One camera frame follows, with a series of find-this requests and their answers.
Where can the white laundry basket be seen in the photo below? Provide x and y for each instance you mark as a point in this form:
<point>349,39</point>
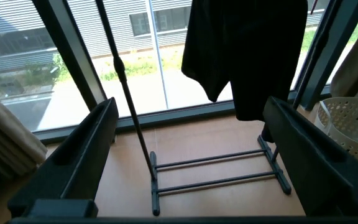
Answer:
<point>346,124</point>

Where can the beige curtain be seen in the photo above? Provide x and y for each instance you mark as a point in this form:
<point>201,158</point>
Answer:
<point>5,140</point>

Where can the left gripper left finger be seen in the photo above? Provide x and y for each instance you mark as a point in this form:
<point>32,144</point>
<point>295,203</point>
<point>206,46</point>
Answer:
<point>73,174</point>

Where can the black shorts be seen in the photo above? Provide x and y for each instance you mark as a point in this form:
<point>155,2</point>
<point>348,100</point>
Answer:
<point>247,56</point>

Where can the window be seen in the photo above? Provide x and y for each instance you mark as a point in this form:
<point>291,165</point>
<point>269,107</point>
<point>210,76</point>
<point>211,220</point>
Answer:
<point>70,53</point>

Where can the black clothes rack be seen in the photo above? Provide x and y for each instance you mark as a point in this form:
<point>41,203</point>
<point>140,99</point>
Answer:
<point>120,68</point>

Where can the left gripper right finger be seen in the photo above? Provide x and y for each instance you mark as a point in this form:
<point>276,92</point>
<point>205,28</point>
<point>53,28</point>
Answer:
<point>328,180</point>

